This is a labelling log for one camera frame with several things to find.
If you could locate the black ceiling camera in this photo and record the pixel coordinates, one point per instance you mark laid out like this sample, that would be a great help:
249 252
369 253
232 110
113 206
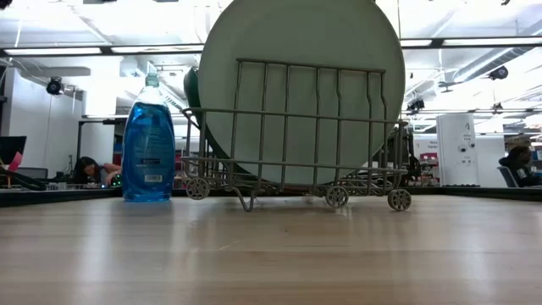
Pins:
499 73
416 105
55 86

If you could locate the pale mint plate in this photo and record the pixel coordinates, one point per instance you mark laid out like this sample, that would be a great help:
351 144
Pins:
302 42

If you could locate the black aluminium table frame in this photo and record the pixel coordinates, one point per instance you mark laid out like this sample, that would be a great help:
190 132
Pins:
63 197

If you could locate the blue dish soap bottle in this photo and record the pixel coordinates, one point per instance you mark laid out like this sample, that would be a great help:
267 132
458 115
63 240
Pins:
148 148

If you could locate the white kiosk cabinet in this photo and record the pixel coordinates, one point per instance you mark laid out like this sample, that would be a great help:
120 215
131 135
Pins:
457 144

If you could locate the dark green deep plate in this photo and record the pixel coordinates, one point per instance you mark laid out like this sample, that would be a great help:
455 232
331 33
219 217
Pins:
190 89

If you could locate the black monitor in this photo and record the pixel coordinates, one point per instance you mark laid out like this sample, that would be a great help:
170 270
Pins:
10 146

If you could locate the black equipment cart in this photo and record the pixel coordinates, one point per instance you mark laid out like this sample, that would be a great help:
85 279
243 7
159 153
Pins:
410 165

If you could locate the person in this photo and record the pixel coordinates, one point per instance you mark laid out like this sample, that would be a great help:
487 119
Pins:
518 163
91 169

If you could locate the ceiling light bar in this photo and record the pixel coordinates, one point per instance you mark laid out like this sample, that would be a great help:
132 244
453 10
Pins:
63 50

